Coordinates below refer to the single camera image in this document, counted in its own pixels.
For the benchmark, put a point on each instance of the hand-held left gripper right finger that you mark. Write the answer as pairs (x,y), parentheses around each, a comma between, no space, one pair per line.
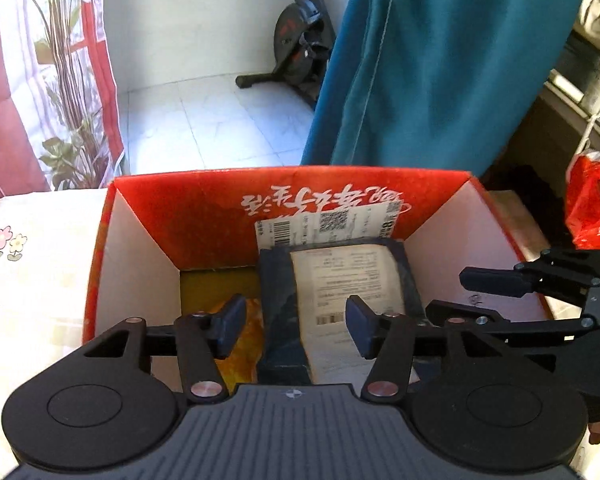
(360,325)

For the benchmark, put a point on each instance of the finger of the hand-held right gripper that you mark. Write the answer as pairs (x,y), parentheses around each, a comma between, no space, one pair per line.
(490,280)
(445,310)

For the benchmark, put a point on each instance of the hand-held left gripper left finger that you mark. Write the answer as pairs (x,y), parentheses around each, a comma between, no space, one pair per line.
(230,325)

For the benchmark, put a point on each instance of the orange plastic bag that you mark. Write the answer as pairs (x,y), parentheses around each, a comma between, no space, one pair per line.
(245,340)

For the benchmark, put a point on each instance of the printed checkered bed sheet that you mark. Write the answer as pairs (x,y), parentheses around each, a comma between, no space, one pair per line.
(30,285)

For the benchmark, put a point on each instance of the white parcel with label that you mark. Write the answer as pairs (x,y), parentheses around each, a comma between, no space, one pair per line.
(330,225)

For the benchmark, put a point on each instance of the printed red curtain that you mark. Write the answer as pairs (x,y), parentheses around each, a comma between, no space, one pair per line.
(10,110)

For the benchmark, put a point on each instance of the red plastic bag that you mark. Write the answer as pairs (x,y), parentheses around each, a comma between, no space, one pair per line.
(592,200)

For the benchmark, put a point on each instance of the black exercise bike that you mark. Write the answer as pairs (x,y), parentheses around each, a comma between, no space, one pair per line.
(292,25)

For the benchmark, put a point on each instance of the teal curtain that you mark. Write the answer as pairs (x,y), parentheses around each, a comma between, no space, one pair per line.
(430,60)

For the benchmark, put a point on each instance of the dark blue parcel bag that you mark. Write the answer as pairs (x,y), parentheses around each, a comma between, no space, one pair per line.
(277,290)

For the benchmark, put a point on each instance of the dark shelf unit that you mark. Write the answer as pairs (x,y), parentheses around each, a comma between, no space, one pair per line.
(545,125)

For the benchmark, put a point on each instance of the red cardboard box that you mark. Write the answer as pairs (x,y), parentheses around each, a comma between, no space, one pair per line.
(205,210)

